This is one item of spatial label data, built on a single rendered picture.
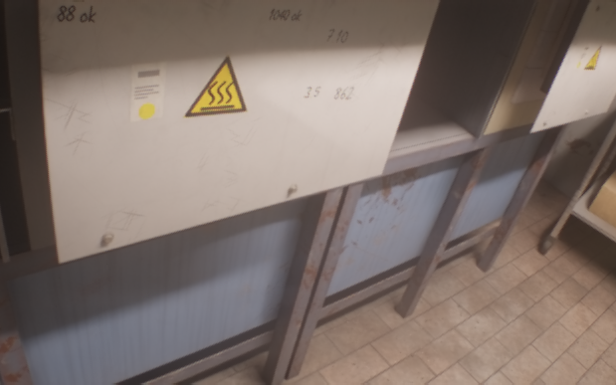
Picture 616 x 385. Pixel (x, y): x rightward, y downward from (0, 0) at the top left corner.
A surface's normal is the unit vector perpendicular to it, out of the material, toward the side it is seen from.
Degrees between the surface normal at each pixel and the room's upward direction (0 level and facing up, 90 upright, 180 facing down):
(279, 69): 90
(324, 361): 0
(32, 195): 90
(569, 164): 90
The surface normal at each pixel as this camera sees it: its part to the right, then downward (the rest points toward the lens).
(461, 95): -0.78, 0.22
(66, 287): 0.59, 0.56
